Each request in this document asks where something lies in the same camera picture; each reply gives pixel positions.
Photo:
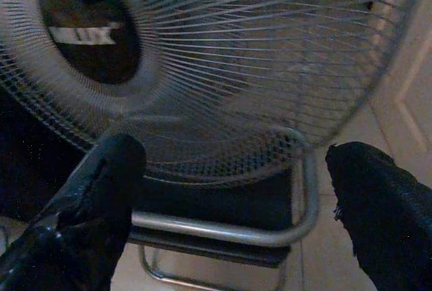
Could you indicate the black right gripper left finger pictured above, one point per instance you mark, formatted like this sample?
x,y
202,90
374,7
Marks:
x,y
84,223

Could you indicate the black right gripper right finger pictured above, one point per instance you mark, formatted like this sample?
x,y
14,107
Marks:
x,y
388,220

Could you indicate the white panelled door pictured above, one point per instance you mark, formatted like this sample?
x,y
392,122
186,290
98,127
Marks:
x,y
411,85

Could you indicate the chrome tube frame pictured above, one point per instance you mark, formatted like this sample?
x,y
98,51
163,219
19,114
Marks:
x,y
219,230

